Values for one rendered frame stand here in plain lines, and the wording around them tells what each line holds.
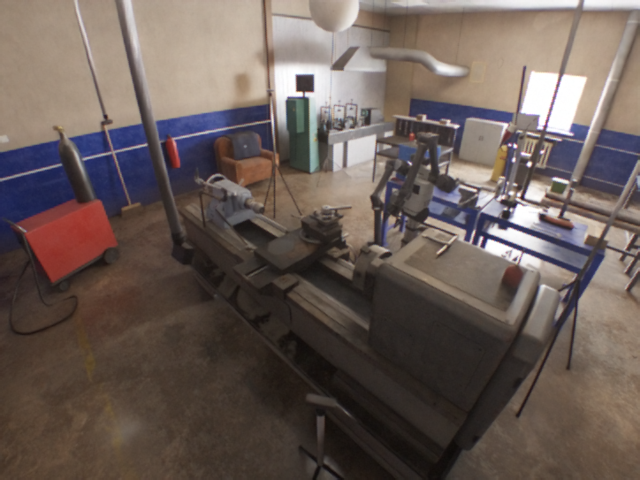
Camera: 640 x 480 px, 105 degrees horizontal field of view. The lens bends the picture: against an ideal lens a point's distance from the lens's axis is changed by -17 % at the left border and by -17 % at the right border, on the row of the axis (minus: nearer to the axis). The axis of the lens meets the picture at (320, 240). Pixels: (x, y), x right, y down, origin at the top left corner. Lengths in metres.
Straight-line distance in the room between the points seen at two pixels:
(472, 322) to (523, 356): 0.21
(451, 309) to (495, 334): 0.16
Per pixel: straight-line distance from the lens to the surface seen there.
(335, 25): 5.20
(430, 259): 1.29
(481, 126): 8.09
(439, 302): 1.14
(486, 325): 1.11
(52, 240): 3.94
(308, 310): 1.70
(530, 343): 1.20
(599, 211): 4.40
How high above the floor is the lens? 2.05
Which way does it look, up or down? 32 degrees down
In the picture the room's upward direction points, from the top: straight up
